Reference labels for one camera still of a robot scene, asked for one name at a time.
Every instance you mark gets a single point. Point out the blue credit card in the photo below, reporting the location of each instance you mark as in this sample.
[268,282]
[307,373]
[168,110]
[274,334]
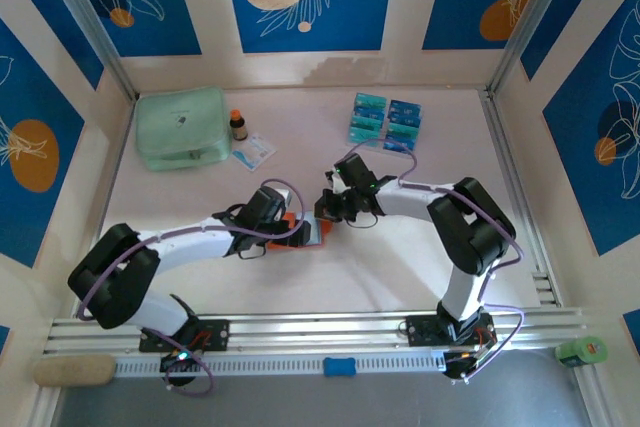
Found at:
[369,112]
[400,144]
[405,119]
[317,232]
[407,107]

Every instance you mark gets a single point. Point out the orange card holder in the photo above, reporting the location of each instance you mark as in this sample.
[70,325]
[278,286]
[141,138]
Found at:
[327,234]

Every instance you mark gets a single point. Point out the teal credit card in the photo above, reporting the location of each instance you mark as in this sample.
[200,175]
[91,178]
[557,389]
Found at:
[367,123]
[370,99]
[365,134]
[403,130]

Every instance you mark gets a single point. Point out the teal blue packets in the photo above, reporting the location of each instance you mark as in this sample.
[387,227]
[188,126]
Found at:
[387,122]

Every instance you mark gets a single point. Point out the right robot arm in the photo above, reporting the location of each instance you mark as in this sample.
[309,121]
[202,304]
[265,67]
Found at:
[405,202]

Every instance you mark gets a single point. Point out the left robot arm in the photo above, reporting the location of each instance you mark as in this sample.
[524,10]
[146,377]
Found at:
[190,247]

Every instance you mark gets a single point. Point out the white blue surgical gauze packet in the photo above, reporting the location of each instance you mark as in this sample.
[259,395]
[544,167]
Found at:
[254,152]

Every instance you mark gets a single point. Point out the brown medicine bottle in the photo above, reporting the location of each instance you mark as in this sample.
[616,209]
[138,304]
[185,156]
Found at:
[238,128]

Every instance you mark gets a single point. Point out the mint green medicine bag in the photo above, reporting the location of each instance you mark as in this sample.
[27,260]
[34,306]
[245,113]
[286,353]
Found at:
[180,129]

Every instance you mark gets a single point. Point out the blue bone-shaped clip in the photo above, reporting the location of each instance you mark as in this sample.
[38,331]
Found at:
[340,367]

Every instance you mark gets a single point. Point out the grey metal sheet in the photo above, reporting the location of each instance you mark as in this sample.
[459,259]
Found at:
[320,404]

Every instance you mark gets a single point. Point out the beige foam block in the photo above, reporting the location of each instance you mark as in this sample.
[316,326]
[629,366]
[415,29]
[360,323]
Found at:
[75,371]

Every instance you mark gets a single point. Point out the green tape roll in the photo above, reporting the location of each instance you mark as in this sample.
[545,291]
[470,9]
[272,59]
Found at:
[582,351]

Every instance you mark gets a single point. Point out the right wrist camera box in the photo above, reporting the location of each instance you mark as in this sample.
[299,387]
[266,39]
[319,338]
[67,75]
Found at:
[356,173]

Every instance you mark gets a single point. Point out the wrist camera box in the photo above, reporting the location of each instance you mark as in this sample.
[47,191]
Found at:
[265,202]
[356,173]

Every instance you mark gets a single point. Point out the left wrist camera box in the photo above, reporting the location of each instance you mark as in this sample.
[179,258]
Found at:
[265,202]

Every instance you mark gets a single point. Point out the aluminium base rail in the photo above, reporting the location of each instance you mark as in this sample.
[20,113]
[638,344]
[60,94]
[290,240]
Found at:
[320,329]

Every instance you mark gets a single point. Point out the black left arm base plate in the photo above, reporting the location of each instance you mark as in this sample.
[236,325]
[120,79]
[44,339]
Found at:
[217,334]

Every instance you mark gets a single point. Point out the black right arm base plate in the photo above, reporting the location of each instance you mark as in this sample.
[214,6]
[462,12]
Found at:
[422,331]

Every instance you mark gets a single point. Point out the aluminium side rail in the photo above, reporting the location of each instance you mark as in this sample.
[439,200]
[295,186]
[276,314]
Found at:
[522,197]

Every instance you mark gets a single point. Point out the aluminium frame post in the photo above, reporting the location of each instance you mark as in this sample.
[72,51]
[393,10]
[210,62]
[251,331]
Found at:
[522,22]
[92,22]

